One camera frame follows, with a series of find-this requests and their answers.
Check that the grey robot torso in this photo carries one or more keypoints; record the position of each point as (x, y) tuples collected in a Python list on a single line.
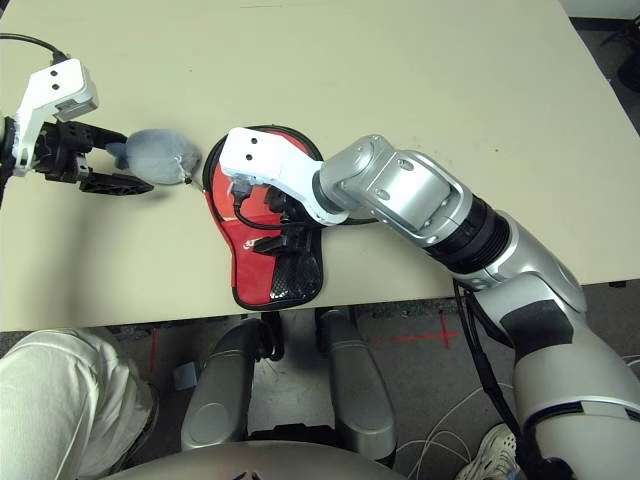
[(250, 462)]

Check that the white perforated shoe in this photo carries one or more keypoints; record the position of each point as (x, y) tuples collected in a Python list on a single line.
[(492, 450)]

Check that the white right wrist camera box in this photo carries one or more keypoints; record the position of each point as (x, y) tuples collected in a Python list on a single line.
[(265, 155)]

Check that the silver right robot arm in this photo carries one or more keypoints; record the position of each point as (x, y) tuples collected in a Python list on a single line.
[(430, 185)]

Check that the person leg in white trousers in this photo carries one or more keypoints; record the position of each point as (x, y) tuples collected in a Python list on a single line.
[(65, 400)]

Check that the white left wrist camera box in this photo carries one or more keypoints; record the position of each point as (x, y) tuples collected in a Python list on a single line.
[(55, 85)]

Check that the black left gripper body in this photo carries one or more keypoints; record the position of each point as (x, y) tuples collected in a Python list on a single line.
[(62, 150)]

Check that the small grey block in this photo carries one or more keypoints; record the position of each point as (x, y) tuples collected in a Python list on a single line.
[(186, 377)]

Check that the grey robot right leg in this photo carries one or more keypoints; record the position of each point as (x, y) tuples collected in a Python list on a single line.
[(360, 380)]

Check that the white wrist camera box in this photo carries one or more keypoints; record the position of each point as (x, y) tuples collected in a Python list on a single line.
[(265, 155), (55, 85)]

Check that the grey robot leg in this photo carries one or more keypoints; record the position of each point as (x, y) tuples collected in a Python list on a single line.
[(220, 390), (360, 380)]

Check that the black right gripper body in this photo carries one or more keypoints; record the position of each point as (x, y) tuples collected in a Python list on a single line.
[(295, 230)]

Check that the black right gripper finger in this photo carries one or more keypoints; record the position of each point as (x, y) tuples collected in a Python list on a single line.
[(272, 246)]

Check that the black and red paddle case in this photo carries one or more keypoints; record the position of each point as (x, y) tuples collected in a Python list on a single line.
[(250, 280)]

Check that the grey plush zipper charm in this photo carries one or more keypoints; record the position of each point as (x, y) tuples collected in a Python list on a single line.
[(155, 155)]

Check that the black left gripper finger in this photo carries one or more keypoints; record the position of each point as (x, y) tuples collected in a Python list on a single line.
[(102, 136), (112, 185)]

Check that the grey robot left leg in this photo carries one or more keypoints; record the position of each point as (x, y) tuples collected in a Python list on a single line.
[(220, 390)]

